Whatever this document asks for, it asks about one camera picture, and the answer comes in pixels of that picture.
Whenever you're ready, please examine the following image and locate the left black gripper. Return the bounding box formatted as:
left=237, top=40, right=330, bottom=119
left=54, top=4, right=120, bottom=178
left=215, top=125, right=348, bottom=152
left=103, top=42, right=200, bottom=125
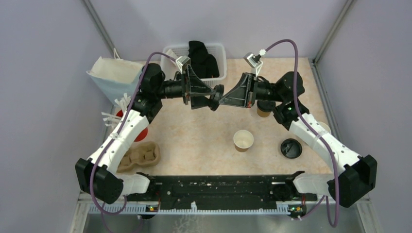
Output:
left=155, top=64, right=216, bottom=109

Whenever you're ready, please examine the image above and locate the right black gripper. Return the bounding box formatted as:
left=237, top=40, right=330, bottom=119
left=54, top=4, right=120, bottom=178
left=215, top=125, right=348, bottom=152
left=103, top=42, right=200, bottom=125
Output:
left=218, top=73, right=285, bottom=109

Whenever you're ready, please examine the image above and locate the black coffee cup lid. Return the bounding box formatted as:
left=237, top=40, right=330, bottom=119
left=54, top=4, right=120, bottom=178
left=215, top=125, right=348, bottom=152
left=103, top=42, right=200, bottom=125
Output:
left=257, top=100, right=276, bottom=113

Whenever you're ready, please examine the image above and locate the stack of paper cups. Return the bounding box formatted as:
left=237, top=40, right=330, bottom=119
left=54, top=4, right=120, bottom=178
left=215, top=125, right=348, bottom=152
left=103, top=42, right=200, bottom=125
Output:
left=318, top=121, right=331, bottom=133

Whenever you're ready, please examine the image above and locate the brown paper coffee cup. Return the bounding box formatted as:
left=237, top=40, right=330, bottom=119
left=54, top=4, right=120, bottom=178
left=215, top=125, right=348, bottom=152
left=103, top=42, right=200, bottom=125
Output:
left=257, top=109, right=272, bottom=117

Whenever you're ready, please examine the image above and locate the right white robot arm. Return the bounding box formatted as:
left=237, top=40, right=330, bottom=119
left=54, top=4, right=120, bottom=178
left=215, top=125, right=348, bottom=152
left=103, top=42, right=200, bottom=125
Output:
left=219, top=71, right=378, bottom=208

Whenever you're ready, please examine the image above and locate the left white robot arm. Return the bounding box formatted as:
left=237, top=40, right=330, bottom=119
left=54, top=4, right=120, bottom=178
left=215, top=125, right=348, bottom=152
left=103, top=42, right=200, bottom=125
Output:
left=75, top=63, right=224, bottom=204

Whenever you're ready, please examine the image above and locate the black cloth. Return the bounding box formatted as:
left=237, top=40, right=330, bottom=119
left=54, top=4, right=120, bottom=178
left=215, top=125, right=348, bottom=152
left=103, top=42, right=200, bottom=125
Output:
left=188, top=41, right=220, bottom=79

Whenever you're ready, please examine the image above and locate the white plastic basket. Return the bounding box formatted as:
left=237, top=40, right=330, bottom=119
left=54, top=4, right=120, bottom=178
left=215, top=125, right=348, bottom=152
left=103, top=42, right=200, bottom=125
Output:
left=160, top=43, right=227, bottom=87

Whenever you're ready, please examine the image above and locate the white paper packet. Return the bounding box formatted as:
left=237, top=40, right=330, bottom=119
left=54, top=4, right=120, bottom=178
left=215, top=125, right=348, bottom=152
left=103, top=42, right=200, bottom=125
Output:
left=165, top=49, right=178, bottom=64

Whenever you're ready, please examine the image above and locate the red straw holder cup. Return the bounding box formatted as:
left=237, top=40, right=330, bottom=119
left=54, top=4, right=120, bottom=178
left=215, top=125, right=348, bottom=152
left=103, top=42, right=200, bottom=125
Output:
left=116, top=110, right=148, bottom=142

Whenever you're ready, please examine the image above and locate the brown pulp cup carrier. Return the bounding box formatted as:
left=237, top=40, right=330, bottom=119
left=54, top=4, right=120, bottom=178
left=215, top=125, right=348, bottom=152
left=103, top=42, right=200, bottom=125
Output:
left=117, top=141, right=161, bottom=173

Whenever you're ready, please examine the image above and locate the light blue paper bag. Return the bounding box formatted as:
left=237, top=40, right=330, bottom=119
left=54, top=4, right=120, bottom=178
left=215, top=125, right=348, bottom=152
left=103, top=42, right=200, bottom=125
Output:
left=86, top=49, right=143, bottom=105

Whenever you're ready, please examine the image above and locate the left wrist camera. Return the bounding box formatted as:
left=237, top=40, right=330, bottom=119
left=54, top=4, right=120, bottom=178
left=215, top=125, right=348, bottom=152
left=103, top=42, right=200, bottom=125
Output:
left=175, top=55, right=191, bottom=73

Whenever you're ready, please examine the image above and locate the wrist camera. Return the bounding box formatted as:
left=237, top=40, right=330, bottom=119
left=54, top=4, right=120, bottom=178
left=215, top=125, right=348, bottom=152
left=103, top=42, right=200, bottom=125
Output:
left=175, top=55, right=191, bottom=73
left=243, top=49, right=267, bottom=77

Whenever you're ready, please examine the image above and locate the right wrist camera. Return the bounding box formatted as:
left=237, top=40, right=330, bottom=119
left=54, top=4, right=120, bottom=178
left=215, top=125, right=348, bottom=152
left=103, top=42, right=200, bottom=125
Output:
left=243, top=49, right=267, bottom=77

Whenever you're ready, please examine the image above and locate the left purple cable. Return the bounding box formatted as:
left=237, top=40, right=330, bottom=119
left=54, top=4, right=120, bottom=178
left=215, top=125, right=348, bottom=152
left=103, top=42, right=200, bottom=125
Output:
left=89, top=52, right=179, bottom=233

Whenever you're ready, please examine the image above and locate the purple cable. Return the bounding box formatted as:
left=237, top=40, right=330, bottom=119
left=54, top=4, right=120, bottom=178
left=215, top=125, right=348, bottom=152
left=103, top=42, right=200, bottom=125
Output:
left=89, top=52, right=179, bottom=233
left=264, top=39, right=341, bottom=228

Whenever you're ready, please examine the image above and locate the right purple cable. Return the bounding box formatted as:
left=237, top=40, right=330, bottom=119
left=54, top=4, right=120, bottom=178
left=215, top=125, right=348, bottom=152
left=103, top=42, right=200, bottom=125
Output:
left=264, top=39, right=341, bottom=228

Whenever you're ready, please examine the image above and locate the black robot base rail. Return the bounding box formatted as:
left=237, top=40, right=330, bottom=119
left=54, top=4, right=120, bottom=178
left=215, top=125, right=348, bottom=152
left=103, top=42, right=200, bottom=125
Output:
left=127, top=175, right=318, bottom=212

